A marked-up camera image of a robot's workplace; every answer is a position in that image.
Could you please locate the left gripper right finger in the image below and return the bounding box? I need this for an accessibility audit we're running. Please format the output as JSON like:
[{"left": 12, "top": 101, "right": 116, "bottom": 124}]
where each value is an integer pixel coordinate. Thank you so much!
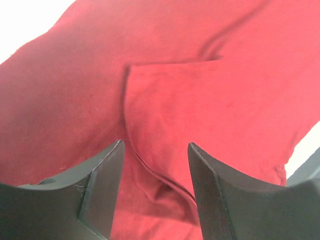
[{"left": 188, "top": 143, "right": 320, "bottom": 240}]

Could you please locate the dark red t shirt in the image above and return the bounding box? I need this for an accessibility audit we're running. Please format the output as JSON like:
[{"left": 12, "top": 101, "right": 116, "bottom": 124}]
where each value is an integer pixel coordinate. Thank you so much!
[{"left": 0, "top": 0, "right": 320, "bottom": 240}]

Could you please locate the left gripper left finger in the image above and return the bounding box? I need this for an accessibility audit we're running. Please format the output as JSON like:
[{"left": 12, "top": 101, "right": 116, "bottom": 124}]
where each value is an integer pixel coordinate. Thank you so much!
[{"left": 0, "top": 140, "right": 125, "bottom": 240}]

